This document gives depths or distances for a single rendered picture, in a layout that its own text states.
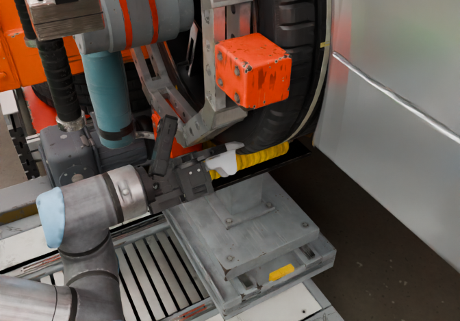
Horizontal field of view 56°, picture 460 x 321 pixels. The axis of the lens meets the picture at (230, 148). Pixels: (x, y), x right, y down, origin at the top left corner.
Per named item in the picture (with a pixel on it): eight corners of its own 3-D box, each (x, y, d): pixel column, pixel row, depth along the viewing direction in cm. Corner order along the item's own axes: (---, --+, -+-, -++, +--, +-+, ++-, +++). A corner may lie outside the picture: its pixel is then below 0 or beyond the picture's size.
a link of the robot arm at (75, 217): (42, 226, 75) (25, 184, 69) (112, 202, 80) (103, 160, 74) (53, 265, 69) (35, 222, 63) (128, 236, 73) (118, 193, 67)
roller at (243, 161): (297, 155, 105) (299, 135, 101) (185, 196, 94) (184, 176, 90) (283, 142, 109) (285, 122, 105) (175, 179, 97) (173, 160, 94)
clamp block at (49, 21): (106, 29, 60) (99, -9, 57) (39, 43, 57) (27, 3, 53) (96, 17, 64) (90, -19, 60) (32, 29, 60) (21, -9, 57)
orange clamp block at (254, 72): (257, 72, 68) (289, 99, 62) (213, 85, 65) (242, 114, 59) (259, 31, 64) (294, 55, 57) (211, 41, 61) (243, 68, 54)
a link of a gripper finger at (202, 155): (222, 155, 82) (180, 169, 78) (218, 146, 82) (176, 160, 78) (230, 150, 77) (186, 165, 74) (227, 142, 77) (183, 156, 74)
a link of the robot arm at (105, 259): (71, 315, 75) (53, 270, 68) (69, 263, 84) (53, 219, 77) (125, 300, 78) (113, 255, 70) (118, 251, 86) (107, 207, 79)
